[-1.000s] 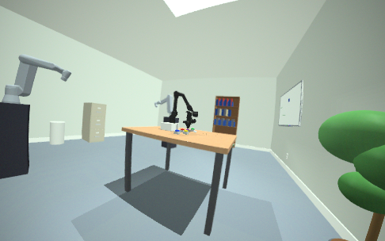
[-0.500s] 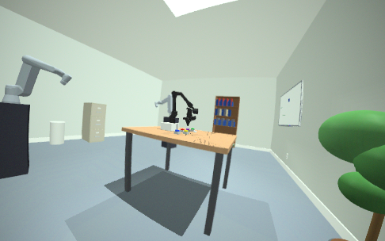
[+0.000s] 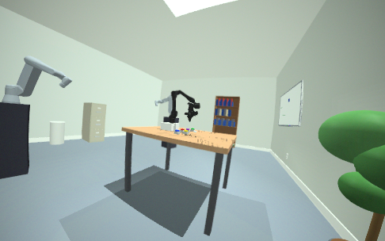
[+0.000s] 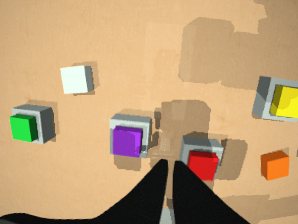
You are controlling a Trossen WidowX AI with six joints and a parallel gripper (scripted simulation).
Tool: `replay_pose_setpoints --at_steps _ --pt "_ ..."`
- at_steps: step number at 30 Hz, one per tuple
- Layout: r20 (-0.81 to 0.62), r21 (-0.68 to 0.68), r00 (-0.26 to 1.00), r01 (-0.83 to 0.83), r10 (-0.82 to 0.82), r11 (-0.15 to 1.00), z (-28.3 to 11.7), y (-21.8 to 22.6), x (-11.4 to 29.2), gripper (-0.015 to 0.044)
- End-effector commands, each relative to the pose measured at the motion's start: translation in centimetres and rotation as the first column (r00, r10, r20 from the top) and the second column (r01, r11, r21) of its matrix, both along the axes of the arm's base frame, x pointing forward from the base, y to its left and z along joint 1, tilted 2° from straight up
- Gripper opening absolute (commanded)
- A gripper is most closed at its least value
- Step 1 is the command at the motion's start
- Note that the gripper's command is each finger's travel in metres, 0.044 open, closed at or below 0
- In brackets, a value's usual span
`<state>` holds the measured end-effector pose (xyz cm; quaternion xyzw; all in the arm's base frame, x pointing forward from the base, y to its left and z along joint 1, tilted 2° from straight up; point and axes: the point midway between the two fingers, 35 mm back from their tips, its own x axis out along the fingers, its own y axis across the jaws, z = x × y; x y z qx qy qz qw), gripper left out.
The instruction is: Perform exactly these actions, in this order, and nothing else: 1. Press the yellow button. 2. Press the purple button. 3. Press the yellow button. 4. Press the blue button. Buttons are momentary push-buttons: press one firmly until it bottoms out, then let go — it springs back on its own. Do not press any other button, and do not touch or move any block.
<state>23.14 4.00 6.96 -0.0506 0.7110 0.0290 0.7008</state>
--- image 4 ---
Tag purple button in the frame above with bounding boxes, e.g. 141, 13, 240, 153
109, 113, 152, 159

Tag green button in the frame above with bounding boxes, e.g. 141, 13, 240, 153
9, 104, 55, 144

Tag small orange block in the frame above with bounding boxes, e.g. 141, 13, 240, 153
261, 151, 290, 181

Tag red button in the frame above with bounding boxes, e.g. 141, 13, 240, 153
180, 136, 223, 181

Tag yellow button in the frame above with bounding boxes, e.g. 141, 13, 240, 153
253, 76, 298, 121

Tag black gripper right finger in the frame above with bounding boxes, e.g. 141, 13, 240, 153
172, 160, 250, 224

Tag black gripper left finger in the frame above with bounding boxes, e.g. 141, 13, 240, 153
0, 160, 169, 224

